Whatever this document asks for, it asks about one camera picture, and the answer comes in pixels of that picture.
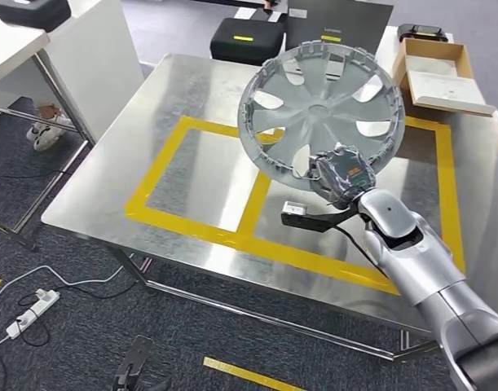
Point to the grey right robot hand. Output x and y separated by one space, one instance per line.
346 178

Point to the silver plastic wheel hubcap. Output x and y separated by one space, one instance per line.
318 113

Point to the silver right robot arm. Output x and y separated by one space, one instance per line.
427 264

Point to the yellow tape on workbench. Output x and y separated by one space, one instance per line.
254 205

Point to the stainless steel workbench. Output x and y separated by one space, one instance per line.
191 172

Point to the dark grey laptop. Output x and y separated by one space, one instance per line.
354 21

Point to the open cardboard box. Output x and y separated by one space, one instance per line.
436 49

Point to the black flat device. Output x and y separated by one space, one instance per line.
421 32

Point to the black case with yellow label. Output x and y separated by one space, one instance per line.
248 51

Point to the yellow floor tape strip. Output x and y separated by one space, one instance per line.
248 373

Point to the person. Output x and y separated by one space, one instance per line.
48 137

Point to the white power strip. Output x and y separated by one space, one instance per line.
32 315

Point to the plain black case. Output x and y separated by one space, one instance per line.
28 13

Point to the white desk with steel legs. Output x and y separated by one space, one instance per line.
12 48

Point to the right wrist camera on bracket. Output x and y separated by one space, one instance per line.
297 213

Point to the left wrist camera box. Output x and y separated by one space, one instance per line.
132 367

